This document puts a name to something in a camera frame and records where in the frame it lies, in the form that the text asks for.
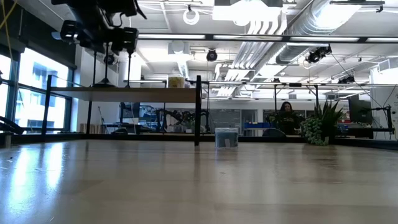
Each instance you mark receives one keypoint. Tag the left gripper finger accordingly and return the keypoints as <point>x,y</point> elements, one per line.
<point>126,39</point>
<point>68,31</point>

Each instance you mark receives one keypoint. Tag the medium black candlestick holder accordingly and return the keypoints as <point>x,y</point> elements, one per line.
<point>129,71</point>

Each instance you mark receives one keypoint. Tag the short black candlestick holder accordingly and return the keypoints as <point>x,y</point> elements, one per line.
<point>94,68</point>

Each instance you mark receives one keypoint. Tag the tall black candlestick holder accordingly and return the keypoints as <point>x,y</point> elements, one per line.
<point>105,84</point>

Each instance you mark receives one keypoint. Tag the yellow candle glass jar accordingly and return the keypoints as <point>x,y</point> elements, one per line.
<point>176,82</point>

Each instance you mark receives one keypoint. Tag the background black robot arm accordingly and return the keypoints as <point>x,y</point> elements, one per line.
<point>180,116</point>

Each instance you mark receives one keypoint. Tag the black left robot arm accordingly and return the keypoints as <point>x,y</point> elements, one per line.
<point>93,6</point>

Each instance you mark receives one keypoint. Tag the black ceiling spotlight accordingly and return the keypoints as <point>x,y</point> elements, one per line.
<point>211,55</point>
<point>111,59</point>
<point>346,80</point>

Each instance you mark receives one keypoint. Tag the white round ceiling fixture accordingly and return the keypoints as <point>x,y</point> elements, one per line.
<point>185,17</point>

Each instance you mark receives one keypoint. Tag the long light bar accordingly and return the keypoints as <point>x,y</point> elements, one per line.
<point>217,36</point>

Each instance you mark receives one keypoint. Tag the white parallel ceiling pipes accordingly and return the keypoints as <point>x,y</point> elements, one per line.
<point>248,56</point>

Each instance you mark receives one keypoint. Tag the blue storage bin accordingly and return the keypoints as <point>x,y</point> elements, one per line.
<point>255,125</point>

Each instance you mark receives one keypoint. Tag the dark office chair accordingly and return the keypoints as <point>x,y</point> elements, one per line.
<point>274,133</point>

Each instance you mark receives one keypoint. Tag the person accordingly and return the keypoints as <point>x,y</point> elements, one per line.
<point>287,119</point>

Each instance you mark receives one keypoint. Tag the green potted plant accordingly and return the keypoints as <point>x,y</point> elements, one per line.
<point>314,132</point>

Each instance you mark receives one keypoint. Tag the black computer monitor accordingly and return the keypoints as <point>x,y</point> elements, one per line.
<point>360,110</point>

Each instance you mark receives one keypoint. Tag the wooden shelf black metal frame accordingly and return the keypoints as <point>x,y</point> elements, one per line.
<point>124,94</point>

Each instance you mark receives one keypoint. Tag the silver ventilation duct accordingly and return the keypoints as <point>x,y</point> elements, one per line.
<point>323,18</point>

